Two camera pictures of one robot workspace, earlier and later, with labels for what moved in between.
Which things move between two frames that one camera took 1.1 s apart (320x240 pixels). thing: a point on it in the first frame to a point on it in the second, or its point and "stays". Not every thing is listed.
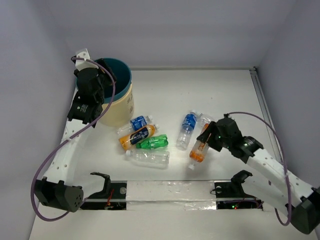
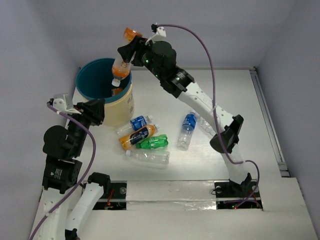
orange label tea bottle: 199,151 to 121,69
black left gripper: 104,72 to 89,113
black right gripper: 204,135 to 138,45
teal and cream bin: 121,110 stays
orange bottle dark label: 137,136 stays
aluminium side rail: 256,80 stays
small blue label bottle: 136,124 stays
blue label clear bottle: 188,127 stays
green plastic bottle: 153,142 stays
